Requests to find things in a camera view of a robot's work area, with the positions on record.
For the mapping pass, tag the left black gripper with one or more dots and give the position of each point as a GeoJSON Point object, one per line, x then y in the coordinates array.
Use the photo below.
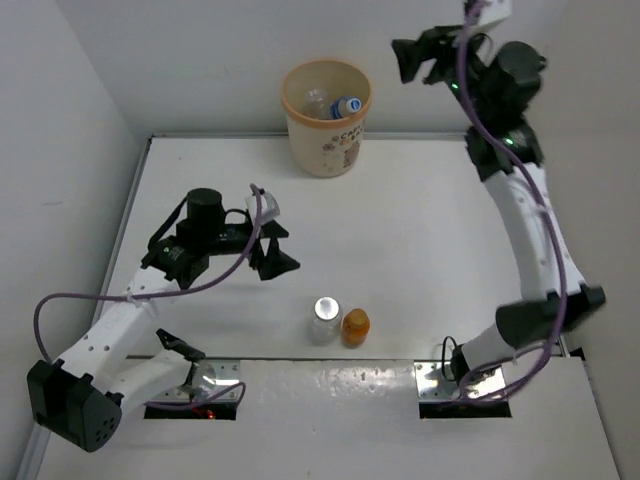
{"type": "Point", "coordinates": [274, 260]}

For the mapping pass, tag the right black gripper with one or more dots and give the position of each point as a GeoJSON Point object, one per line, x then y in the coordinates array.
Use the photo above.
{"type": "Point", "coordinates": [410, 54]}

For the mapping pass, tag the blue label bottle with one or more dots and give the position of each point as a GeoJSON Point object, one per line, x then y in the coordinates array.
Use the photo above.
{"type": "Point", "coordinates": [345, 107]}
{"type": "Point", "coordinates": [317, 104]}

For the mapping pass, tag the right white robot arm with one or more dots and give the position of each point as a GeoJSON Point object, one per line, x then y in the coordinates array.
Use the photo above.
{"type": "Point", "coordinates": [502, 146]}

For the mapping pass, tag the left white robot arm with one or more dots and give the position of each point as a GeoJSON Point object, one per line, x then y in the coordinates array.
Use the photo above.
{"type": "Point", "coordinates": [83, 394]}

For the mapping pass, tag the beige plastic waste bin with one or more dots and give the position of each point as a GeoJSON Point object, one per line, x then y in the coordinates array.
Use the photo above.
{"type": "Point", "coordinates": [325, 148]}

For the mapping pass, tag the clear jar white lid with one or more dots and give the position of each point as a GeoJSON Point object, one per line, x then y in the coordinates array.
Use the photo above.
{"type": "Point", "coordinates": [326, 319]}

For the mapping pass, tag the orange juice bottle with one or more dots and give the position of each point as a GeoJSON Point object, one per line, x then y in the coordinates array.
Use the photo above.
{"type": "Point", "coordinates": [355, 328]}

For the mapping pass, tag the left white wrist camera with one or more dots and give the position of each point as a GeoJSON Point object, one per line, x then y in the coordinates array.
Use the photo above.
{"type": "Point", "coordinates": [263, 207]}

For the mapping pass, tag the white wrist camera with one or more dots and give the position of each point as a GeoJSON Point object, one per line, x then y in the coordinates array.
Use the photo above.
{"type": "Point", "coordinates": [263, 207]}
{"type": "Point", "coordinates": [487, 14]}

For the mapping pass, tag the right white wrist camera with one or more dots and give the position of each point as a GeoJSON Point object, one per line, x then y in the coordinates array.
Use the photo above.
{"type": "Point", "coordinates": [487, 14]}

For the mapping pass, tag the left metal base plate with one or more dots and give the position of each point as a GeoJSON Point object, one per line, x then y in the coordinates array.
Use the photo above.
{"type": "Point", "coordinates": [210, 377]}

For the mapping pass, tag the metal base plate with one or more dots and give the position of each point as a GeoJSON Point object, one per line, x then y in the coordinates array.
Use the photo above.
{"type": "Point", "coordinates": [210, 377]}
{"type": "Point", "coordinates": [433, 387]}

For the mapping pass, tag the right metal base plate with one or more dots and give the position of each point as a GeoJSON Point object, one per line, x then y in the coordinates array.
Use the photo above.
{"type": "Point", "coordinates": [433, 387]}

